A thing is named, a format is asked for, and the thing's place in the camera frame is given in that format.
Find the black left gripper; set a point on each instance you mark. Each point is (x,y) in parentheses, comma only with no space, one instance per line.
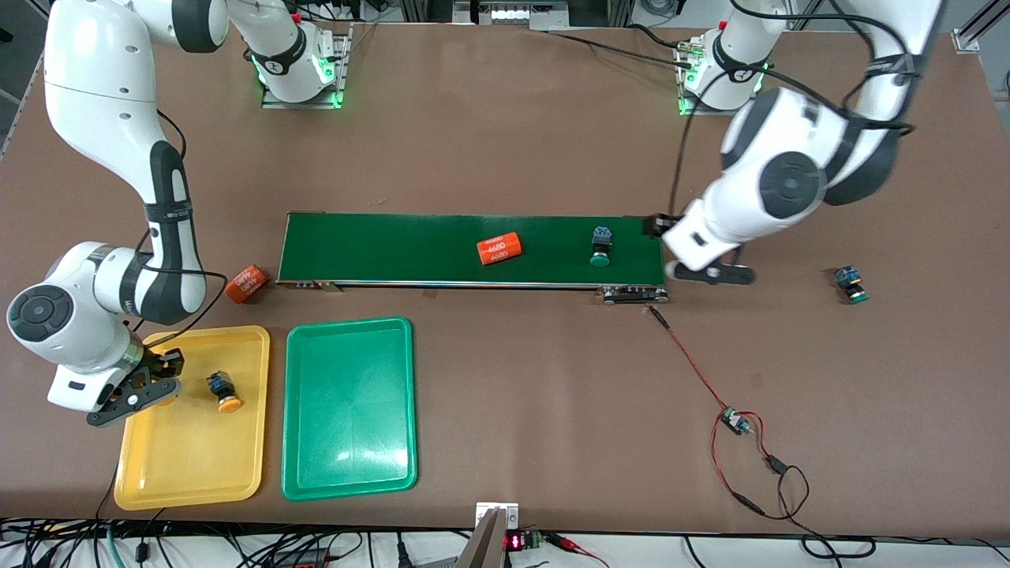
(654,226)

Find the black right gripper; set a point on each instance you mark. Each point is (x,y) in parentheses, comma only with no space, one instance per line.
(163,362)

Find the green mushroom push button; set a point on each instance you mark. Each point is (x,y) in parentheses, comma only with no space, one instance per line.
(601,244)
(852,285)

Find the orange 4680 cylinder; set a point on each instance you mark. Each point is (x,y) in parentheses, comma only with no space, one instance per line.
(247,284)
(499,248)

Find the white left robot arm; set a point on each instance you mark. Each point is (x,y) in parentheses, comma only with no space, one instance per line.
(710,221)

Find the yellow plastic tray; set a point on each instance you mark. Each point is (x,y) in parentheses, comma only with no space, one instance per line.
(193,457)

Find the clear tape patch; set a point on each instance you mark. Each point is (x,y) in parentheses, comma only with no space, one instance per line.
(754,379)

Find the green plastic tray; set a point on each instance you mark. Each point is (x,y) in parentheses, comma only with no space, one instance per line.
(347,410)

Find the small blue controller board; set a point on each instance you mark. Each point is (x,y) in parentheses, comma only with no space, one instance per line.
(735,421)

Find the beige tape piece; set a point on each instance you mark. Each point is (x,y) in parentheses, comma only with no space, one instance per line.
(432,294)

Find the white equipment box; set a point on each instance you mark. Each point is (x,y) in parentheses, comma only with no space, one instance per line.
(513,14)

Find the green conveyor belt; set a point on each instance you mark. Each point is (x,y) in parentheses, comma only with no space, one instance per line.
(394,248)

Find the red clip lead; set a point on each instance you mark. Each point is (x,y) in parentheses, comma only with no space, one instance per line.
(576,546)

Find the red LED display module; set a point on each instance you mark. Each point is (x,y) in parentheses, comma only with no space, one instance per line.
(514,542)

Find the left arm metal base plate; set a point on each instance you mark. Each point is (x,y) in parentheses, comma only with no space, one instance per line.
(722,112)

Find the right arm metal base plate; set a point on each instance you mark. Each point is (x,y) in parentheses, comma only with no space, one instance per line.
(300,105)

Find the grey metal camera bracket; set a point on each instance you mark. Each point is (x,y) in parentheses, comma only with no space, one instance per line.
(489,544)

